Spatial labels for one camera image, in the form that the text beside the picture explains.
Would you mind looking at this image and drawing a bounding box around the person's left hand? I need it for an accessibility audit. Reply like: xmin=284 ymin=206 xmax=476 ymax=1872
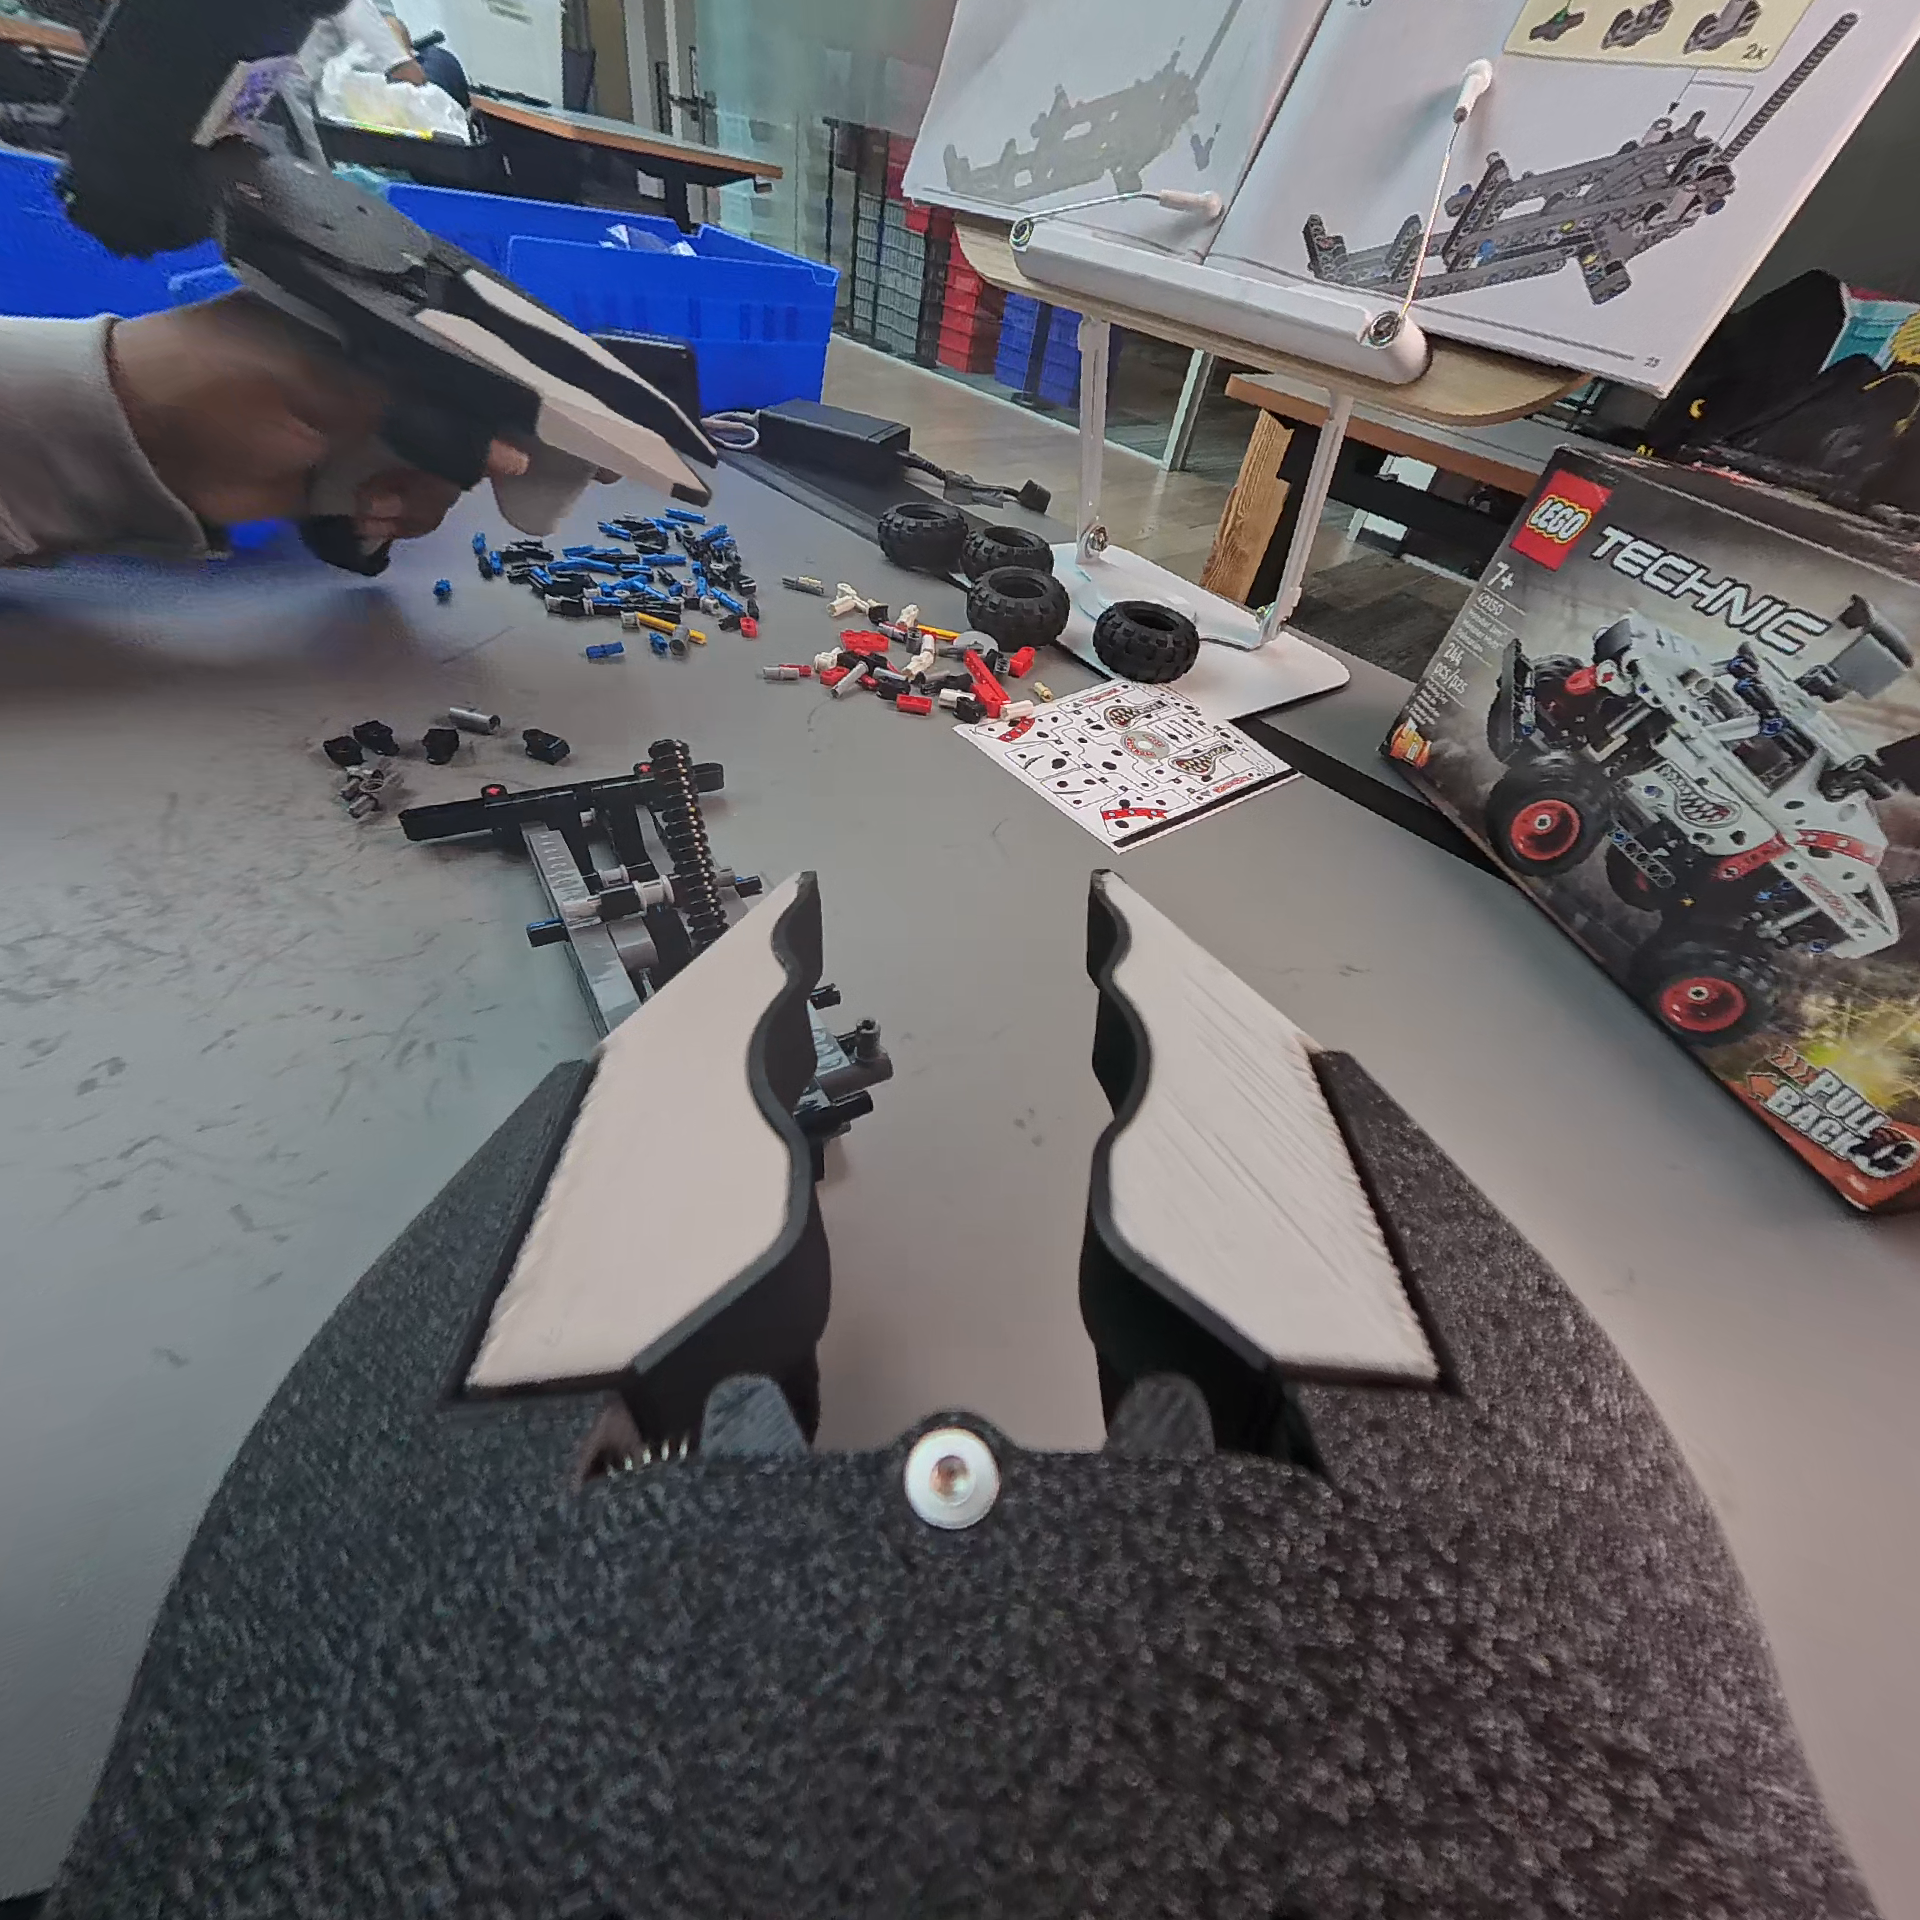
xmin=111 ymin=295 xmax=534 ymax=547

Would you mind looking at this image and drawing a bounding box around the toy truck set box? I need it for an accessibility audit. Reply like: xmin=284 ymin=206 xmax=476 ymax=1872
xmin=1381 ymin=445 xmax=1920 ymax=1213

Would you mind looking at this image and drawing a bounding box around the blue bin with square label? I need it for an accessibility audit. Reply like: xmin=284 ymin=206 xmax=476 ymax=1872
xmin=0 ymin=139 xmax=324 ymax=559

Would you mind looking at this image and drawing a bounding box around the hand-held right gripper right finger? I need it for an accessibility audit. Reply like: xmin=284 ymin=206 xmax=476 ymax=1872
xmin=1082 ymin=864 xmax=1442 ymax=1439

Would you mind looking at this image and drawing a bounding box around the shelf of small storage bins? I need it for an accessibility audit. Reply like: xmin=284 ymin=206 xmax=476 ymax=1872
xmin=822 ymin=112 xmax=1120 ymax=411

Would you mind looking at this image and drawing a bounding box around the building instruction booklet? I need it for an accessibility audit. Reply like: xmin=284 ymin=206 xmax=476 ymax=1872
xmin=902 ymin=0 xmax=1920 ymax=398

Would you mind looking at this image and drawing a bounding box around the pile of red white pieces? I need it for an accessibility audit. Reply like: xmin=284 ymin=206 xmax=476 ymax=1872
xmin=758 ymin=570 xmax=1050 ymax=717

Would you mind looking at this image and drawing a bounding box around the white sticker sheet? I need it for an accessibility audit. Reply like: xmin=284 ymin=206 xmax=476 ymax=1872
xmin=954 ymin=679 xmax=1302 ymax=856

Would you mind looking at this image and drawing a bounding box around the black adapter cable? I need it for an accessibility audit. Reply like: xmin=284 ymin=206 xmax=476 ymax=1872
xmin=902 ymin=457 xmax=1050 ymax=518

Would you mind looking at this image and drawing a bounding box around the pile of blue black pins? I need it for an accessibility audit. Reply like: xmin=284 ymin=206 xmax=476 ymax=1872
xmin=431 ymin=507 xmax=764 ymax=665

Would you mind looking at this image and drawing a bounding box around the grey black toy chassis model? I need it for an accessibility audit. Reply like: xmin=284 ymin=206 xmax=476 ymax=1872
xmin=397 ymin=737 xmax=899 ymax=1185

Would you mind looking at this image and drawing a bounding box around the black power adapter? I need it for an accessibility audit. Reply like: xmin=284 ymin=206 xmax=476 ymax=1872
xmin=754 ymin=400 xmax=914 ymax=483

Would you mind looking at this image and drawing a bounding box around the dark background desk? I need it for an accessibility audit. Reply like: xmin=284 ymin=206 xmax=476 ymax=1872
xmin=467 ymin=92 xmax=782 ymax=228

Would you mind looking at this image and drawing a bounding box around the white wooden book stand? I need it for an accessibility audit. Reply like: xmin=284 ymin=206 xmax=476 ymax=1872
xmin=954 ymin=59 xmax=1594 ymax=717

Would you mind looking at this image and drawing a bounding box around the person's left forearm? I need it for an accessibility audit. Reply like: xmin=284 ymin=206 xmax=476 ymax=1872
xmin=0 ymin=312 xmax=213 ymax=567

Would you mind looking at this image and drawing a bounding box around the dark printed box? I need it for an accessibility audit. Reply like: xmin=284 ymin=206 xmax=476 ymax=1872
xmin=1642 ymin=269 xmax=1920 ymax=518

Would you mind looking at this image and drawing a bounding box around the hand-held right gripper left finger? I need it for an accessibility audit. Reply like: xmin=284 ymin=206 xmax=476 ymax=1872
xmin=459 ymin=870 xmax=836 ymax=1449

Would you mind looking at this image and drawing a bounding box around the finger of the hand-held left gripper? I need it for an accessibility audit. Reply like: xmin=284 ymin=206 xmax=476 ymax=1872
xmin=459 ymin=269 xmax=721 ymax=465
xmin=419 ymin=302 xmax=719 ymax=507

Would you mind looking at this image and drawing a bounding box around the wooden background table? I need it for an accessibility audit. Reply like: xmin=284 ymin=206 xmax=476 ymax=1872
xmin=1199 ymin=372 xmax=1570 ymax=600

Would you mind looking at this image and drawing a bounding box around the plain blue bin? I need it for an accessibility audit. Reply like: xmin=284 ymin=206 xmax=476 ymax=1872
xmin=389 ymin=182 xmax=840 ymax=416

